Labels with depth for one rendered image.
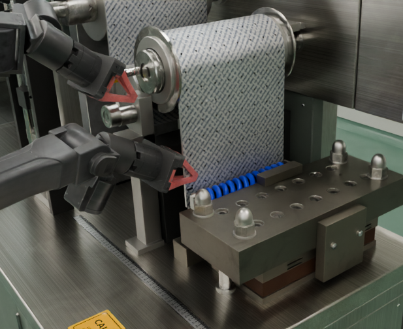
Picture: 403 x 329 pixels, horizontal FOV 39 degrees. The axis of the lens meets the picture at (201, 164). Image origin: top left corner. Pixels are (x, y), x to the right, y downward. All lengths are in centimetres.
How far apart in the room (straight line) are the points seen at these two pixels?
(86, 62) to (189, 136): 22
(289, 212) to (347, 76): 30
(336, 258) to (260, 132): 27
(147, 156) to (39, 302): 32
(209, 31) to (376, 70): 30
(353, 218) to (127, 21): 56
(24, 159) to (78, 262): 38
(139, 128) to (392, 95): 44
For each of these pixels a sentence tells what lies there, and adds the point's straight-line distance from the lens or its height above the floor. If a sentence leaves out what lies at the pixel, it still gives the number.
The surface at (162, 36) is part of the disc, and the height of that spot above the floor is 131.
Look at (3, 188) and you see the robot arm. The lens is 74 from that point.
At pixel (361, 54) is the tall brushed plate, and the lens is 106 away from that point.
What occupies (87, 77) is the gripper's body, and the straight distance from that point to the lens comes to 89.
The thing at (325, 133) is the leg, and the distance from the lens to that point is 142.
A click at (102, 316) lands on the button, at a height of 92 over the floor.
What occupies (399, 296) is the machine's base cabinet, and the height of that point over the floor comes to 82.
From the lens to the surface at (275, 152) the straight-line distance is 111.
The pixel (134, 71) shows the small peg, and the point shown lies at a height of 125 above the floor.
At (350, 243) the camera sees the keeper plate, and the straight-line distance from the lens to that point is 101.
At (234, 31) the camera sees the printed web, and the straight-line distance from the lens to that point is 101.
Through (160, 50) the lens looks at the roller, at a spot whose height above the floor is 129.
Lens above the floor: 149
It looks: 24 degrees down
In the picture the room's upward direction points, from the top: 3 degrees counter-clockwise
